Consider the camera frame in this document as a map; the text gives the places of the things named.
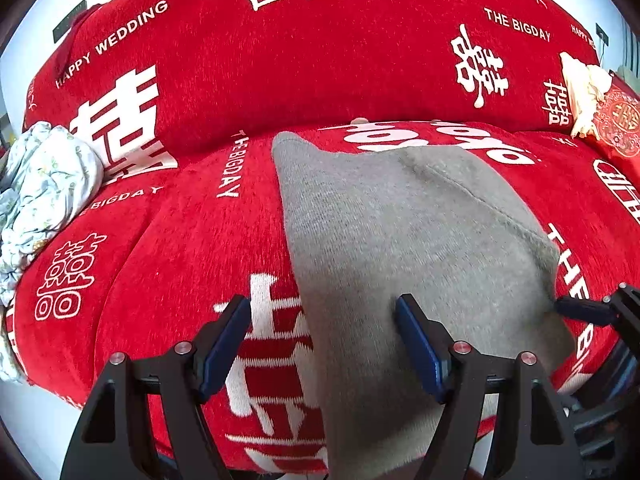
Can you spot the cream crumpled cloth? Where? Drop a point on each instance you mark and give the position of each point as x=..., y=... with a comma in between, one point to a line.
x=585, y=95

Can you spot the red printed sofa cover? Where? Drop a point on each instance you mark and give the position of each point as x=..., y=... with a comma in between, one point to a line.
x=175, y=235

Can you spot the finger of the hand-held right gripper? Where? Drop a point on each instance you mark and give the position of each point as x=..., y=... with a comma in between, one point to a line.
x=585, y=310

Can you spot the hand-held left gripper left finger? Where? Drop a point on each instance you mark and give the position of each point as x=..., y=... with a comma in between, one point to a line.
x=225, y=347

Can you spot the red embroidered cushion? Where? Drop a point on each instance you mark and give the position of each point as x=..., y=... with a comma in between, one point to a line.
x=620, y=120

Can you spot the dark wall socket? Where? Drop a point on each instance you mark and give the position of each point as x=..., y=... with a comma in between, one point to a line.
x=602, y=36
x=70, y=21

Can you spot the grey knit sweater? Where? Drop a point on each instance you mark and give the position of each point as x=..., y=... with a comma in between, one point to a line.
x=400, y=235

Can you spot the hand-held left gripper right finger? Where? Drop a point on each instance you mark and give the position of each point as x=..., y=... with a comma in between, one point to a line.
x=420, y=352

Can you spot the white floral cloth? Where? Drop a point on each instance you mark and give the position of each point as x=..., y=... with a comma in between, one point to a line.
x=45, y=175

